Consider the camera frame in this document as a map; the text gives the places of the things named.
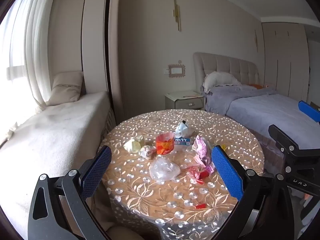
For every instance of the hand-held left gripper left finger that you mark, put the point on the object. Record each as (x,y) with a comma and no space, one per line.
(96,170)

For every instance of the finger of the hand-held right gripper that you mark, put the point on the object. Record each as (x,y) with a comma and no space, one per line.
(280,137)
(310,111)

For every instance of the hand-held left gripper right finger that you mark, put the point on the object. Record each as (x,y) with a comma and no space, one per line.
(226,170)

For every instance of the pink purple wrapper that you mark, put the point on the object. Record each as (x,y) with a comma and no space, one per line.
(202,150)

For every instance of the clear plastic bag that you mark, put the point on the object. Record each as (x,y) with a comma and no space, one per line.
(163,170)

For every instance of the small yellow scrap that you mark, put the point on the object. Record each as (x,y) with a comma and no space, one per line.
(224,146)

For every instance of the red clear wrapper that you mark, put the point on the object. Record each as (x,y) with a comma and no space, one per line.
(196,175)

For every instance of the lilac bedspread with pink skirt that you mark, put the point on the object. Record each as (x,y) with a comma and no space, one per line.
(255,110)

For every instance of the small red scrap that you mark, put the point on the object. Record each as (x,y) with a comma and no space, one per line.
(200,206)

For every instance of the yellow white crumpled wrapper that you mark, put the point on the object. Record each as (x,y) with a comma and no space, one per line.
(133,145)

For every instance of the floral embroidered tablecloth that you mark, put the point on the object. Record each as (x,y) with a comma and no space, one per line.
(140,192)

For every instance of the blue and white box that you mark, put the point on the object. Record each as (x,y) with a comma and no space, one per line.
(182,141)

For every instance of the crumpled patterned wrapper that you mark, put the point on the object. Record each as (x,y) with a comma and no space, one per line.
(148,152)

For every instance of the beige wardrobe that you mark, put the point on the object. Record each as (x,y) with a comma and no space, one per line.
(285,62)

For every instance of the white window seat cushion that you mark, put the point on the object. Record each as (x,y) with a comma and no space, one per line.
(50,135)

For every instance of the white plastic bag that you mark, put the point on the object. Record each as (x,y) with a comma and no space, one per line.
(182,130)

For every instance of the white nightstand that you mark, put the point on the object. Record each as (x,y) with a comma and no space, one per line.
(183,101)

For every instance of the white ruffled pillow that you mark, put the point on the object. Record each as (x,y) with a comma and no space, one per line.
(220,80)

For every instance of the beige square pillow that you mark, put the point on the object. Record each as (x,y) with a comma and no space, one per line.
(66,88)

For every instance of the beige padded headboard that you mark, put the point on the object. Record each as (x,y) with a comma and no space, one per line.
(225,65)

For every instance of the white sheer curtain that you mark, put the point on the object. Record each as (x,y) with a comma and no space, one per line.
(32,42)

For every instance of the small gold wall ornament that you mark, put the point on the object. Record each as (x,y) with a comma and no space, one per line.
(256,40)

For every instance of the scalloped wall switch frame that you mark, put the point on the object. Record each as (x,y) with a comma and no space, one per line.
(176,71)

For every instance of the large gold wall ornament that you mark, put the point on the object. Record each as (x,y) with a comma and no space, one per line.
(176,12)

